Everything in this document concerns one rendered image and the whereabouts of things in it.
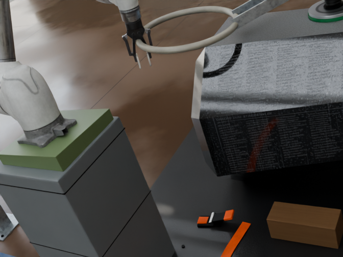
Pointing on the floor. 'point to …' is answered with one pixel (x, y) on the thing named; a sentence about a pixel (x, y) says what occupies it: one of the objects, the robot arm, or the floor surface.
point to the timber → (305, 224)
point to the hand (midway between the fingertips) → (143, 60)
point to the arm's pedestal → (89, 203)
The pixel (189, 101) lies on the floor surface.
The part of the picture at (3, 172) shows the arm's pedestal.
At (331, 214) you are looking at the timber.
